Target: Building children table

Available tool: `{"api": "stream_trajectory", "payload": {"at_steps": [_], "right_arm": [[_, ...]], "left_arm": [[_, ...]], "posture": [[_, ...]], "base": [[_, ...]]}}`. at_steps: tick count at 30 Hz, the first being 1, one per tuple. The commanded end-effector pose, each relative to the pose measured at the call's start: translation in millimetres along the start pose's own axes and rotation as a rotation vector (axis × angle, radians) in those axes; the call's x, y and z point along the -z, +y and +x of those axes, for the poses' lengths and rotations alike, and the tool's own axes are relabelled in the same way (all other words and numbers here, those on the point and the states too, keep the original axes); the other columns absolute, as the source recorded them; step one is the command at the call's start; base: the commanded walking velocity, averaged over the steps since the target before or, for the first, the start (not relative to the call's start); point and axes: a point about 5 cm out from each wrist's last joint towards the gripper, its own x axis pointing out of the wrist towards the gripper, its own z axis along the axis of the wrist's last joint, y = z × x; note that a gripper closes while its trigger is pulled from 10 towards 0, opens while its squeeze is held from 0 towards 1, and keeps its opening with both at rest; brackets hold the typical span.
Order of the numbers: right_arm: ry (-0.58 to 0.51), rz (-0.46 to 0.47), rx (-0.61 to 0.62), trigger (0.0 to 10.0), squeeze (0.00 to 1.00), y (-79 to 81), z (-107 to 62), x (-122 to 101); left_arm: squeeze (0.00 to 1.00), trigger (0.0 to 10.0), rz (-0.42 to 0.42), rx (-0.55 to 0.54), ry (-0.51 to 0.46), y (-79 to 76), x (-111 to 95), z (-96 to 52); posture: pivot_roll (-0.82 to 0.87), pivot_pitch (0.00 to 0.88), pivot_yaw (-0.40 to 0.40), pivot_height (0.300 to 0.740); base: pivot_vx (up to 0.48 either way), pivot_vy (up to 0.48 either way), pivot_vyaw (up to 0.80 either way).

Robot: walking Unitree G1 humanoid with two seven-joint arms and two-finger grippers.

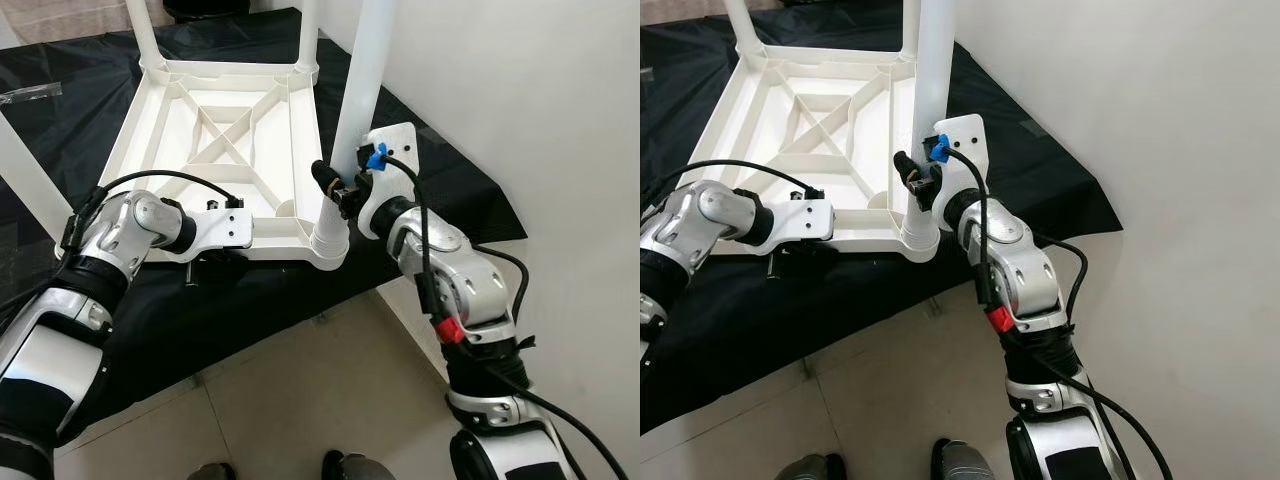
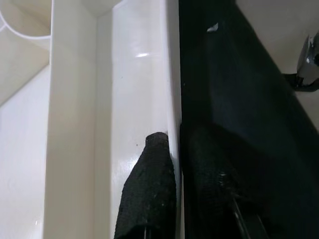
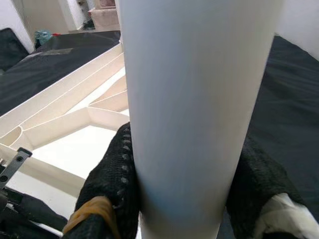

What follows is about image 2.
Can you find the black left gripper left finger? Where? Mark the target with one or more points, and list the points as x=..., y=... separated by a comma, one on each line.
x=149, y=186

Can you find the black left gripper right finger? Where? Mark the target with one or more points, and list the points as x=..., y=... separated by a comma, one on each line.
x=207, y=186

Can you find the white plastic table top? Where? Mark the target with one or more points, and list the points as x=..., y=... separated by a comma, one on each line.
x=74, y=124

